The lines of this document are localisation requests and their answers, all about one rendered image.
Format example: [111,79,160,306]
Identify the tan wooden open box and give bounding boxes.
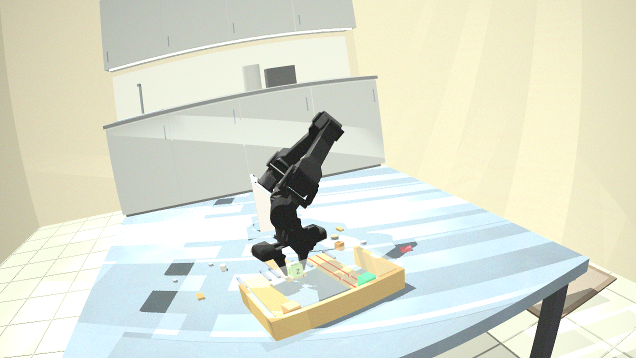
[237,241,405,341]

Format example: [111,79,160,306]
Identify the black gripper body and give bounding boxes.
[251,224,327,262]

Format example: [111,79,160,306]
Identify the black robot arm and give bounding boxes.
[257,111,344,255]

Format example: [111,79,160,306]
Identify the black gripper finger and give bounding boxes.
[297,251,309,261]
[273,254,286,268]

